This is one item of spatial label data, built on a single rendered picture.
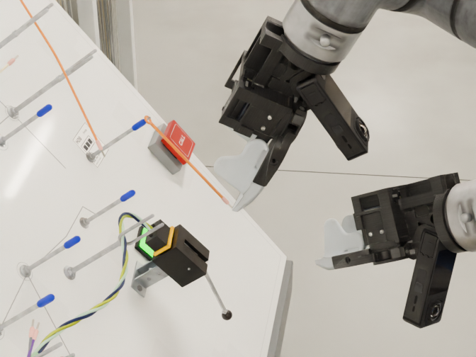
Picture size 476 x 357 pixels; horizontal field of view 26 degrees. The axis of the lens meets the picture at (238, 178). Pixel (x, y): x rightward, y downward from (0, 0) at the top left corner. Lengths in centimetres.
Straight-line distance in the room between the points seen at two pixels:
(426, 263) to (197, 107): 269
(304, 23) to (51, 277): 41
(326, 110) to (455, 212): 17
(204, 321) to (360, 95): 257
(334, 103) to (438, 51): 317
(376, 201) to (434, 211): 8
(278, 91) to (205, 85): 284
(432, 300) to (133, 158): 48
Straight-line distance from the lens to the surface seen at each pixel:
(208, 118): 370
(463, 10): 100
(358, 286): 296
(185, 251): 124
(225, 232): 152
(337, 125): 109
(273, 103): 106
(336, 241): 121
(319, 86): 106
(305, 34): 102
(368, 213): 117
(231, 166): 111
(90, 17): 193
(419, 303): 116
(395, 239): 114
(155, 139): 146
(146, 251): 133
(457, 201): 110
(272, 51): 105
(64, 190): 127
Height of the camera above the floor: 188
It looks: 34 degrees down
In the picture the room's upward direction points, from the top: straight up
